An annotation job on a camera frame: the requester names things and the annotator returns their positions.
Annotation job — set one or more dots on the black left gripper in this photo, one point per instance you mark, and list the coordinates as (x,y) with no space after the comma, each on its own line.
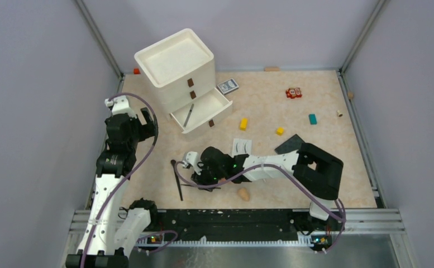
(147,130)

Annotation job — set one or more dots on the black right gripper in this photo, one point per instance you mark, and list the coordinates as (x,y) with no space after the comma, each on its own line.
(200,178)

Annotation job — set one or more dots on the thin black pencil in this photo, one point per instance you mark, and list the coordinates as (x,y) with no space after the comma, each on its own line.
(199,188)

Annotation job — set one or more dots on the beige makeup sponge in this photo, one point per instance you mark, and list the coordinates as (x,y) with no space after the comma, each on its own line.
(244,194)

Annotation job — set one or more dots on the black makeup brush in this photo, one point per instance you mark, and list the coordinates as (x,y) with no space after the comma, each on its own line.
(173,163)

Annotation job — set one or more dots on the silver eyeliner pencil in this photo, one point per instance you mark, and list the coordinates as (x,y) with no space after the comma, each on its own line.
(188,115)

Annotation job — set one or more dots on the white plastic drawer organizer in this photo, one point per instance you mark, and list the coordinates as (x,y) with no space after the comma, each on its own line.
(180,70)

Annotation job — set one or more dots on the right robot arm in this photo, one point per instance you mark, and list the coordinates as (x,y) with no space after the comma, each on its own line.
(315,171)

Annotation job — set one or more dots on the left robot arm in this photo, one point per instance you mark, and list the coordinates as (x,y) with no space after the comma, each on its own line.
(103,244)

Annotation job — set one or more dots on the white false eyelash card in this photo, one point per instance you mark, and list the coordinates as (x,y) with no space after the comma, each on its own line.
(241,146)

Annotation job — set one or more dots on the yellow rectangular toy block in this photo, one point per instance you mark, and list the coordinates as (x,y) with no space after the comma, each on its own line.
(243,124)

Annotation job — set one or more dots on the small yellow cube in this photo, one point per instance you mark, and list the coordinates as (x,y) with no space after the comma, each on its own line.
(279,131)

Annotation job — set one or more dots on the blue playing card deck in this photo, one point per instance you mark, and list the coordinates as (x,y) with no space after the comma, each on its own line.
(227,86)

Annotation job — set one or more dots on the dark green building baseplate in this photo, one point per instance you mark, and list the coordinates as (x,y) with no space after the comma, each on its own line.
(291,144)

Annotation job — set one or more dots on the teal toy block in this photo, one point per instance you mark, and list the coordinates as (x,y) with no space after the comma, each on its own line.
(312,119)

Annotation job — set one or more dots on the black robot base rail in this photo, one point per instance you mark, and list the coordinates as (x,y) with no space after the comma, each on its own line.
(240,225)

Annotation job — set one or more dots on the wooden block at wall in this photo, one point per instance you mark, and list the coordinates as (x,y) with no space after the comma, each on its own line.
(271,69)

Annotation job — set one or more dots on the wooden peg on frame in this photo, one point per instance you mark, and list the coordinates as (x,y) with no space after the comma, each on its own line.
(350,95)

